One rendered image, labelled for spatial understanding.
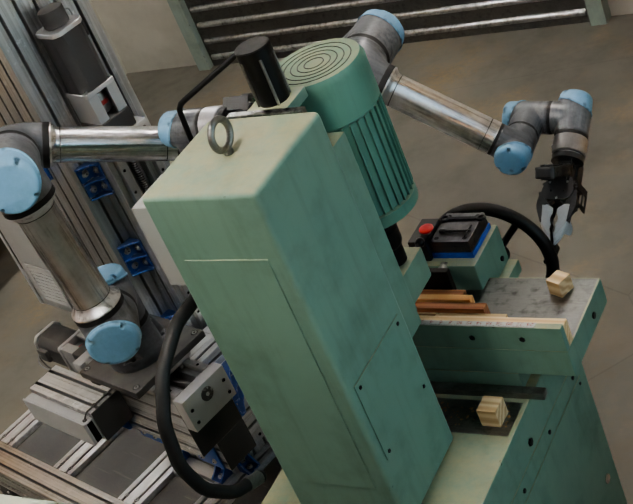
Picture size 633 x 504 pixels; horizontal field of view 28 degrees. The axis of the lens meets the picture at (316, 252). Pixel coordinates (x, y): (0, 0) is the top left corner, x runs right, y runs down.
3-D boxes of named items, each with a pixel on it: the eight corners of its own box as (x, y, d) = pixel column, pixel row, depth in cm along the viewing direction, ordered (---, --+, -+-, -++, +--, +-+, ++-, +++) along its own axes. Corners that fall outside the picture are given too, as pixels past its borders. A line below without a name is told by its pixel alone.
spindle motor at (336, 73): (433, 179, 229) (378, 30, 213) (396, 238, 218) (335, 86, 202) (351, 183, 239) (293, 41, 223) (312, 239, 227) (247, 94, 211)
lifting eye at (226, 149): (242, 142, 194) (226, 107, 191) (224, 164, 190) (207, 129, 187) (234, 142, 195) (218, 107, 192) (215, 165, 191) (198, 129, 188)
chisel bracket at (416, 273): (435, 280, 241) (421, 246, 236) (407, 329, 231) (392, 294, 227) (401, 280, 245) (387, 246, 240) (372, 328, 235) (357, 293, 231)
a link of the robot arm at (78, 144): (-15, 160, 265) (215, 156, 275) (-17, 182, 256) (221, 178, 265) (-19, 109, 260) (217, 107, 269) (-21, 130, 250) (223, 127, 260)
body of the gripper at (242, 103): (265, 91, 235) (215, 96, 242) (265, 136, 235) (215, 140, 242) (289, 95, 242) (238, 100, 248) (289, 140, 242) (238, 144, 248)
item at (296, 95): (319, 121, 206) (282, 31, 198) (298, 148, 201) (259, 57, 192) (279, 124, 211) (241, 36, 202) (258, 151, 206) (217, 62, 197)
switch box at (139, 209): (228, 248, 210) (190, 170, 202) (199, 286, 204) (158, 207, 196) (199, 248, 214) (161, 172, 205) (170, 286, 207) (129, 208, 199)
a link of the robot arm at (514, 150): (330, 53, 269) (536, 152, 266) (347, 27, 277) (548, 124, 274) (315, 93, 277) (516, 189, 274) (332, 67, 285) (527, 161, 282)
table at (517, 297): (622, 270, 246) (615, 246, 243) (577, 376, 226) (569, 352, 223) (359, 270, 280) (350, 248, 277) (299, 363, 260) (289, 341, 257)
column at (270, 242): (457, 438, 231) (322, 109, 194) (412, 531, 216) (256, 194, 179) (353, 429, 243) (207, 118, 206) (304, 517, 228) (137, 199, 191)
